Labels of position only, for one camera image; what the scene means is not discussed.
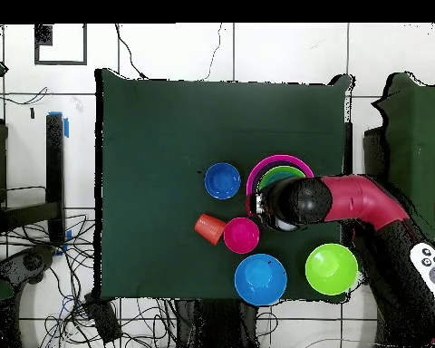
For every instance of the lime green large bowl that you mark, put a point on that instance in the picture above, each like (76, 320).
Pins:
(266, 175)
(331, 269)

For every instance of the black stand base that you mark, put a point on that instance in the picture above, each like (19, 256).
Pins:
(32, 261)

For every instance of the purple shallow bowl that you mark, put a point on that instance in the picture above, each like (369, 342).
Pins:
(256, 177)

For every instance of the pink large bowl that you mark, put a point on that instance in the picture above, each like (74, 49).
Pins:
(249, 181)

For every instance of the red small bowl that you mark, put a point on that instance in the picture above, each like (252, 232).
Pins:
(241, 235)

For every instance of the black square floor frame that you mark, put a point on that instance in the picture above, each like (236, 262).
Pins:
(42, 34)

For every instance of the black post stand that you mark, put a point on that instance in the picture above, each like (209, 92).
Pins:
(55, 174)

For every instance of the orange cup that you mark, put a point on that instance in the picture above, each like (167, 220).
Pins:
(209, 229)

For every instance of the blue tape strip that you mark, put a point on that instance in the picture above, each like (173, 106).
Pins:
(66, 127)

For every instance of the blue large bowl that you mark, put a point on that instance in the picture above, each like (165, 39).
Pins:
(260, 280)

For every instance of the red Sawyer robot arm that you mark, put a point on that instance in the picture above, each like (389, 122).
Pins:
(359, 199)

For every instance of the dark blue small bowl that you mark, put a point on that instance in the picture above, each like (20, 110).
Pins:
(222, 180)

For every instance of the dark green table cloth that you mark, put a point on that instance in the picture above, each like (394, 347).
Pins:
(166, 127)

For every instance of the black floor box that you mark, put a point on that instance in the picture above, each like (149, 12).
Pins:
(103, 319)

